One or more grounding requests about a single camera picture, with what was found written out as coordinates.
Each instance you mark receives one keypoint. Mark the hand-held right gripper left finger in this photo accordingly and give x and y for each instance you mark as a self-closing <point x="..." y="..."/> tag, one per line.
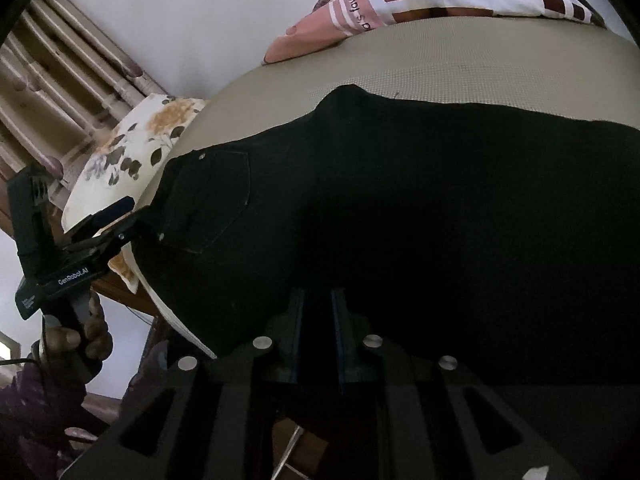
<point x="291" y="340"/>

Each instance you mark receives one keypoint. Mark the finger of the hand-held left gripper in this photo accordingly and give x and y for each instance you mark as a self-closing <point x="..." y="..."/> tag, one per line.
<point x="112" y="210"/>
<point x="125" y="232"/>

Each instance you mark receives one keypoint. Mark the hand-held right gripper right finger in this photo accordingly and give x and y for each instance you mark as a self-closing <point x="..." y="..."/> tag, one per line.
<point x="345" y="340"/>

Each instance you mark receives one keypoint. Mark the black pants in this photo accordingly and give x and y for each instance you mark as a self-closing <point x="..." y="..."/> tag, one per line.
<point x="425" y="210"/>

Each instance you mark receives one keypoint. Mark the person's left forearm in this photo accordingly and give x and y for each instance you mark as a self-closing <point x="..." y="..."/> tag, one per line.
<point x="30" y="410"/>

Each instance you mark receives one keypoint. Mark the person's left hand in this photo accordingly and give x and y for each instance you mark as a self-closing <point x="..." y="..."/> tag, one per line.
<point x="95" y="332"/>

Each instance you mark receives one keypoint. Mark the white floral pillow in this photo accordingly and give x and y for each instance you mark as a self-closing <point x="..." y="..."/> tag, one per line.
<point x="145" y="135"/>

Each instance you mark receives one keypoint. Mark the beige and brown curtain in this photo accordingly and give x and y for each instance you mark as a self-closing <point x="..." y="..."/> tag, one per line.
<point x="55" y="85"/>

